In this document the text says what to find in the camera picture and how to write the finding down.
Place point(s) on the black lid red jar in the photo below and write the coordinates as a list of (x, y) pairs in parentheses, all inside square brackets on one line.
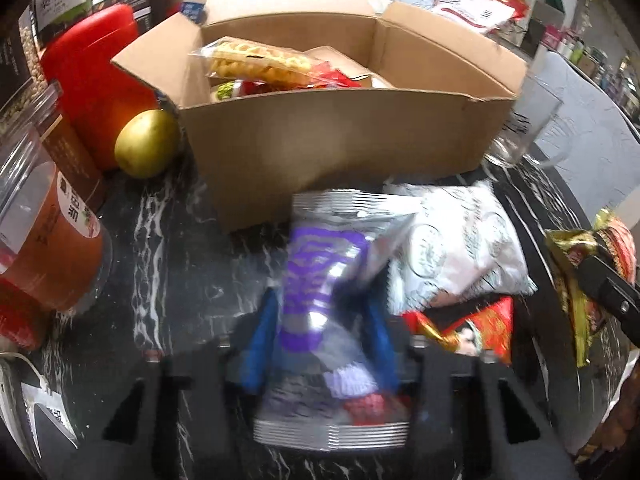
[(22, 319)]

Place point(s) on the green red snack packet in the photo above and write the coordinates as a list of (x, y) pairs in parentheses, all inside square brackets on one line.
[(609, 239)]

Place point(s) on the gold rectangular box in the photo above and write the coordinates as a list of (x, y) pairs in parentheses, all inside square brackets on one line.
[(352, 70)]

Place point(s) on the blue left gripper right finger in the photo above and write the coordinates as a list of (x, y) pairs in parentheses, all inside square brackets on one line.
[(378, 342)]

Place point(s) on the white patterned snack bag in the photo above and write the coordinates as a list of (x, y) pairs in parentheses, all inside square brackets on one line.
[(461, 245)]

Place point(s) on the brown cardboard box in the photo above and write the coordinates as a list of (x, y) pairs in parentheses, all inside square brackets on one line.
[(453, 89)]

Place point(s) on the silver purple snack bag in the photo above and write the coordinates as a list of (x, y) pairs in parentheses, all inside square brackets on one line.
[(320, 394)]

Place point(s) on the yellow green lollipop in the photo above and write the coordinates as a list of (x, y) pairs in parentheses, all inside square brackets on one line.
[(228, 90)]

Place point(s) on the packaged waffle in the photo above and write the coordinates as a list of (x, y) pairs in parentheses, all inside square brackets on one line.
[(236, 58)]

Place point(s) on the clear glass mug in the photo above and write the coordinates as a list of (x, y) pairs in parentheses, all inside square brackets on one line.
[(534, 115)]

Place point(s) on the red canister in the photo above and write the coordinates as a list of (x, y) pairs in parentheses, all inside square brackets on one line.
[(98, 99)]

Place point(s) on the clear jar orange contents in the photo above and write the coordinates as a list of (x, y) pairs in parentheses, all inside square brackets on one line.
[(53, 247)]

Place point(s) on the red white snack bag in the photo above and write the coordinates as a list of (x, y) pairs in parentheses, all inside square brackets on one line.
[(482, 16)]

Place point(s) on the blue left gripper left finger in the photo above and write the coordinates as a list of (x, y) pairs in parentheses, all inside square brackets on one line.
[(258, 351)]

